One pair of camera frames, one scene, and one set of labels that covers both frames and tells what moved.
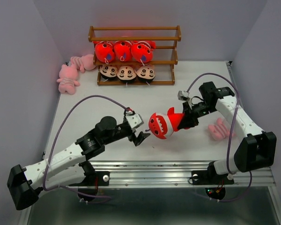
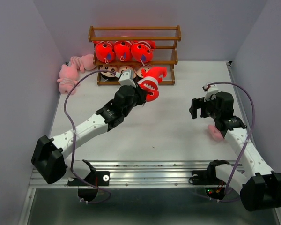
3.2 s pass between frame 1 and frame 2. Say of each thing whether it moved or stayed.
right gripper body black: moved
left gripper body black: moved
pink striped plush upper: stayed
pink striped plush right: stayed
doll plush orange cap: stayed
